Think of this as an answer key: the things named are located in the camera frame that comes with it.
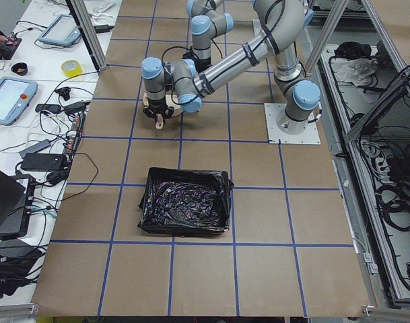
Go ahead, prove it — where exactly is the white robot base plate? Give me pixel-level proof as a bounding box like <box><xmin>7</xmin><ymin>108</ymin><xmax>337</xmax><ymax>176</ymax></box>
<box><xmin>264</xmin><ymin>103</ymin><xmax>321</xmax><ymax>145</ymax></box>

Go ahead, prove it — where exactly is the far teach pendant tablet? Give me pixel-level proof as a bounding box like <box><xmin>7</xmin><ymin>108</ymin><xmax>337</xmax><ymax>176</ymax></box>
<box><xmin>38</xmin><ymin>15</ymin><xmax>81</xmax><ymax>47</ymax></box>

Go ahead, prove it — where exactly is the black lined trash bin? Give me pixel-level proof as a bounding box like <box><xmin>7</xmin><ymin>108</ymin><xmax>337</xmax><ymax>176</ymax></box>
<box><xmin>138</xmin><ymin>167</ymin><xmax>234</xmax><ymax>236</ymax></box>

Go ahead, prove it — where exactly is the black computer mouse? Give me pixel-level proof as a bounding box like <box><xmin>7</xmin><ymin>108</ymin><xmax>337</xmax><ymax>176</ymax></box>
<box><xmin>46</xmin><ymin>170</ymin><xmax>68</xmax><ymax>186</ymax></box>

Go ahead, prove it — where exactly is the black power adapter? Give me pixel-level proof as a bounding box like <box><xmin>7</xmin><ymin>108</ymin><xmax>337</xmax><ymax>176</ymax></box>
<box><xmin>21</xmin><ymin>153</ymin><xmax>67</xmax><ymax>172</ymax></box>

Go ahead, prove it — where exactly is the near teach pendant tablet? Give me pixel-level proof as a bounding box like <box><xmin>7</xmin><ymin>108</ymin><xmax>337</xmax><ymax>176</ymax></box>
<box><xmin>0</xmin><ymin>77</ymin><xmax>38</xmax><ymax>126</ymax></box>

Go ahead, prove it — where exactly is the black laptop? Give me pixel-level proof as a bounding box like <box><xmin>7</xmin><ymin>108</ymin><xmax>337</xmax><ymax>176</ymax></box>
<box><xmin>0</xmin><ymin>170</ymin><xmax>36</xmax><ymax>240</ymax></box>

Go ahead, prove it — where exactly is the crumpled white cloth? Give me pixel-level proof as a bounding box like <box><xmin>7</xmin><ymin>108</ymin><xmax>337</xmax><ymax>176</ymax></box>
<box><xmin>335</xmin><ymin>58</ymin><xmax>378</xmax><ymax>87</ymax></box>

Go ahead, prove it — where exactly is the aluminium frame post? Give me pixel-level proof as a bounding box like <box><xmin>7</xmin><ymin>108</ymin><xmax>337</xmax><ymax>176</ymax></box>
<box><xmin>66</xmin><ymin>0</ymin><xmax>107</xmax><ymax>73</ymax></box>

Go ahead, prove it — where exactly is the black small bowl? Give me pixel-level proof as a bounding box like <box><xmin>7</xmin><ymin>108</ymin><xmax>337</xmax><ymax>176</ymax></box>
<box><xmin>11</xmin><ymin>62</ymin><xmax>28</xmax><ymax>76</ymax></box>

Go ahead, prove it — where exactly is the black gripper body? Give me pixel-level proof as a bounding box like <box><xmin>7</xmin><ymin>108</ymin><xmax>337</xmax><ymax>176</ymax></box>
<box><xmin>143</xmin><ymin>99</ymin><xmax>174</xmax><ymax>118</ymax></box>

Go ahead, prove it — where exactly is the teach pendant tablet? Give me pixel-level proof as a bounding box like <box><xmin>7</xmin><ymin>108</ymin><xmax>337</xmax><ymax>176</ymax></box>
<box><xmin>38</xmin><ymin>15</ymin><xmax>81</xmax><ymax>47</ymax></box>
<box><xmin>0</xmin><ymin>77</ymin><xmax>38</xmax><ymax>126</ymax></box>

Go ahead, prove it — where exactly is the power strip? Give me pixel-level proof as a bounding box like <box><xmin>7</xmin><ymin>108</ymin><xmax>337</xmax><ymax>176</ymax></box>
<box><xmin>63</xmin><ymin>112</ymin><xmax>86</xmax><ymax>156</ymax></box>

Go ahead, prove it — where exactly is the yellow tape roll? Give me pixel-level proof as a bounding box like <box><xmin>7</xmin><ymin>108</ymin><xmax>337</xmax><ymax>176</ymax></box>
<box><xmin>61</xmin><ymin>59</ymin><xmax>83</xmax><ymax>78</ymax></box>

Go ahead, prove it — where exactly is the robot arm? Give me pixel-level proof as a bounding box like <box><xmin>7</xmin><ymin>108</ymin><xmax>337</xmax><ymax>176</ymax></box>
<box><xmin>186</xmin><ymin>0</ymin><xmax>234</xmax><ymax>73</ymax></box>
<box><xmin>141</xmin><ymin>1</ymin><xmax>320</xmax><ymax>127</ymax></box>

